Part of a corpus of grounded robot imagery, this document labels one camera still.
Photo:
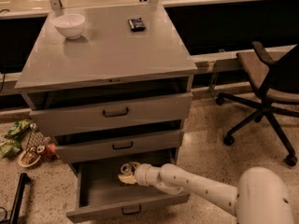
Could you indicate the blue pepsi can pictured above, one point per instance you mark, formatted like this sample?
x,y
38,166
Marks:
x,y
127,169

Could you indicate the white round dish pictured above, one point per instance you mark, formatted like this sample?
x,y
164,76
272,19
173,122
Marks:
x,y
28,159

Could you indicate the grey bottom drawer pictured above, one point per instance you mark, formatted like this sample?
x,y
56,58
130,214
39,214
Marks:
x,y
101,194

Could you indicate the dark snack packet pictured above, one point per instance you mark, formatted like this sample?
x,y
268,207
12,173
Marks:
x,y
136,25

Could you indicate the grey drawer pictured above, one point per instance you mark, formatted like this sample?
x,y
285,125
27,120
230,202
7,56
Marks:
x,y
113,106
117,142
101,194

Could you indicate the grey top drawer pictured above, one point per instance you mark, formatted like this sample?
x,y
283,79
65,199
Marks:
x,y
113,106

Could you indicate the red soda can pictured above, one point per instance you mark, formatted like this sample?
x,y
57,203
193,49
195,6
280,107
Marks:
x,y
44,153

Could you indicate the black stand bar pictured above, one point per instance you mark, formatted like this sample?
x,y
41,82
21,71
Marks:
x,y
23,181

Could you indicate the green chip bag lower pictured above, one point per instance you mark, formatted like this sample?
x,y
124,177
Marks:
x,y
10,148

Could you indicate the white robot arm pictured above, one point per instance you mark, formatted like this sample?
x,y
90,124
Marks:
x,y
261,197

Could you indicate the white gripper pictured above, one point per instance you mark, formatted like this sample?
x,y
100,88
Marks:
x,y
142,174

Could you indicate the white bowl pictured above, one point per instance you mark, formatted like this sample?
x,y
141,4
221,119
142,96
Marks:
x,y
70,26

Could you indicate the grey drawer cabinet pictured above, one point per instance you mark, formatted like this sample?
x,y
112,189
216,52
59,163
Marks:
x,y
107,53

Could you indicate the grey middle drawer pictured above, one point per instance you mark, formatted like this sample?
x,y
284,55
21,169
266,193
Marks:
x,y
117,142

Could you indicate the black office chair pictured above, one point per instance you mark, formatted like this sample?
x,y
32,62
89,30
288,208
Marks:
x,y
274,78

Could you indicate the green chip bag upper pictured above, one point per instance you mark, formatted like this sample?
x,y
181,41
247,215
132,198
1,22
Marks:
x,y
19,127

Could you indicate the green chip bag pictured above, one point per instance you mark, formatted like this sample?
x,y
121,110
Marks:
x,y
10,148
19,127

